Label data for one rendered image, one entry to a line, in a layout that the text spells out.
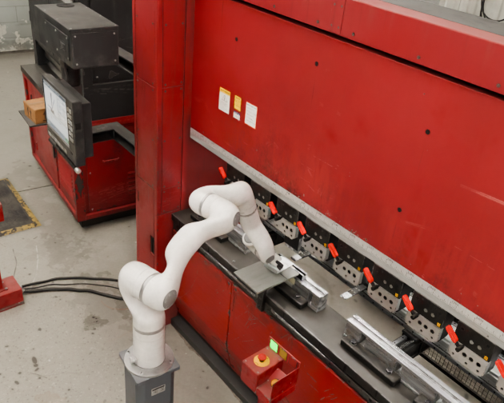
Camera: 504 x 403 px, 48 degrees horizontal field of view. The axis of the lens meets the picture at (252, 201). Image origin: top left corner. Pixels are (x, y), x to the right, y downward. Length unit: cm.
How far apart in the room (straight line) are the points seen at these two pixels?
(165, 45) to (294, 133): 84
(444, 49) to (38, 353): 291
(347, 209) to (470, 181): 59
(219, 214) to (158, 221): 128
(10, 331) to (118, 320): 67
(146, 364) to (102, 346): 156
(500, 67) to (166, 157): 190
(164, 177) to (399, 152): 152
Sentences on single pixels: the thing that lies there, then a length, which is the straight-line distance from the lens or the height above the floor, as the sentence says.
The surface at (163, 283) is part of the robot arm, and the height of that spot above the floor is 142.
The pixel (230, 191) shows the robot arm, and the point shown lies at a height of 158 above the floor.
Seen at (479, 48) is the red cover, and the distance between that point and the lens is 190.
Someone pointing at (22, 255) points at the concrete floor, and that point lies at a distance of 464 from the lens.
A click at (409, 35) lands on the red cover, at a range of 204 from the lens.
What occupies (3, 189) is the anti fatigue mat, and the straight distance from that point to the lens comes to 550.
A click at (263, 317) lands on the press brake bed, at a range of 293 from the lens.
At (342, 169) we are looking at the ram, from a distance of 235.
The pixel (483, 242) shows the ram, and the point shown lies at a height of 167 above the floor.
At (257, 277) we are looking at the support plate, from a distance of 273.
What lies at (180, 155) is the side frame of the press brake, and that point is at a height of 124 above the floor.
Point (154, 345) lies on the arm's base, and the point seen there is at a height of 113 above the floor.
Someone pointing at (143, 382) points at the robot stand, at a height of 99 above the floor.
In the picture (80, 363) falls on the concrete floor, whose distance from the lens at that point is 373.
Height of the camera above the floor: 269
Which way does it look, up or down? 31 degrees down
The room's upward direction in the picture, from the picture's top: 6 degrees clockwise
